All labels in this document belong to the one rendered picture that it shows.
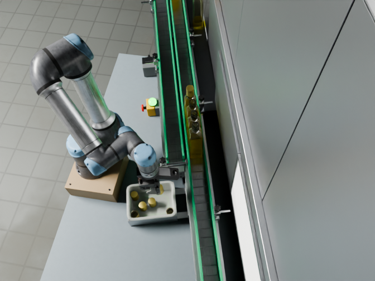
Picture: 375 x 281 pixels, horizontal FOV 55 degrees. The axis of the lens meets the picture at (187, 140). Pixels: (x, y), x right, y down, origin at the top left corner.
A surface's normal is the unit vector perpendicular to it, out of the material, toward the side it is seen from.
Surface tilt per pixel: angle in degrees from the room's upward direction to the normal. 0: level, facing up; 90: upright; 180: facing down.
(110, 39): 0
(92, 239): 0
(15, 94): 0
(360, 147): 90
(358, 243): 90
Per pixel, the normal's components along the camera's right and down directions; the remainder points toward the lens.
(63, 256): -0.03, -0.48
